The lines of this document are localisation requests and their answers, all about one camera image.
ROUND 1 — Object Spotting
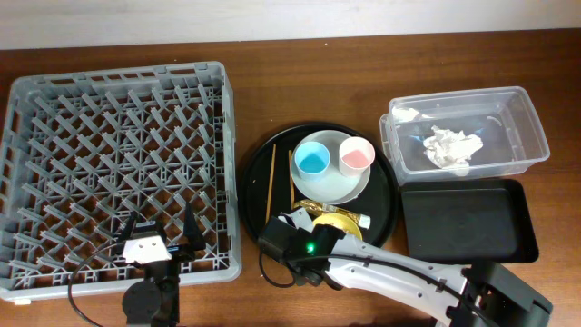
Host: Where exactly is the crumpled white paper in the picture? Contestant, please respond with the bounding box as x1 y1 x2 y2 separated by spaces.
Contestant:
423 125 483 169

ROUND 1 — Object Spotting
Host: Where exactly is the grey plastic dishwasher rack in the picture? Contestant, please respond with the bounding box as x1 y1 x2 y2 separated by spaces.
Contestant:
1 62 241 303

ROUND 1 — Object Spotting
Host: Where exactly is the wooden chopstick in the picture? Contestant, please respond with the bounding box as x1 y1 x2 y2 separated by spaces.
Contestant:
288 150 295 209
265 144 277 225

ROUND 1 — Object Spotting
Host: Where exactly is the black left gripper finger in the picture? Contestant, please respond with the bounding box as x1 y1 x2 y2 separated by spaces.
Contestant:
118 212 138 241
183 203 205 251

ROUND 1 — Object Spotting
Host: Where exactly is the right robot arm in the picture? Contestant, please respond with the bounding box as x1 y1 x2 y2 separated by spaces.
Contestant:
258 218 553 326

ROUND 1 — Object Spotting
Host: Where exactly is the clear plastic bin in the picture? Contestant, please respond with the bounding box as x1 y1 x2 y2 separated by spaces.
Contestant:
379 86 550 184

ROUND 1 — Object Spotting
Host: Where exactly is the wooden chopstick left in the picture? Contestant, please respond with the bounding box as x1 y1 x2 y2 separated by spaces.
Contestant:
265 144 277 225

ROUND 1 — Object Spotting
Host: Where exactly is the yellow plastic bowl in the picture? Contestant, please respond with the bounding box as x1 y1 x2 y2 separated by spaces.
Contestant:
313 213 363 240

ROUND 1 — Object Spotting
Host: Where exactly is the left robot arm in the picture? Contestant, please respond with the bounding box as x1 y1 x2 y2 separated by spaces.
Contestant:
117 203 206 326

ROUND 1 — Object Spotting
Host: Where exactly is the light grey plate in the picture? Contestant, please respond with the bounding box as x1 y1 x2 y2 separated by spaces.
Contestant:
290 130 371 204

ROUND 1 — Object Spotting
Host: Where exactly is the pink plastic cup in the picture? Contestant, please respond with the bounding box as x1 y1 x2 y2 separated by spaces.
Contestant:
339 136 376 177

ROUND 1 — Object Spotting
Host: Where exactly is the blue plastic cup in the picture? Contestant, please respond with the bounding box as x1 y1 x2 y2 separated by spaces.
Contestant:
294 141 330 181

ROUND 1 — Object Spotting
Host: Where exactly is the round black tray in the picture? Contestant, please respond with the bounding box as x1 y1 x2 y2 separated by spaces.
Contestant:
237 122 399 247

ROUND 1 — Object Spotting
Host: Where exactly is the gold foil wrapper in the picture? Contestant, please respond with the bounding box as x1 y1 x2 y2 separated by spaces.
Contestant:
292 200 371 229

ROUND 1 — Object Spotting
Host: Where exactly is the wooden chopstick right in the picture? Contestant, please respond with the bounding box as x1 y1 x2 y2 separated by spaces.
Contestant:
288 150 295 209

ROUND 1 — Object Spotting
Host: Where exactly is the black rectangular tray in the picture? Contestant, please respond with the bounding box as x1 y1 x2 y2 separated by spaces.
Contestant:
400 179 539 264

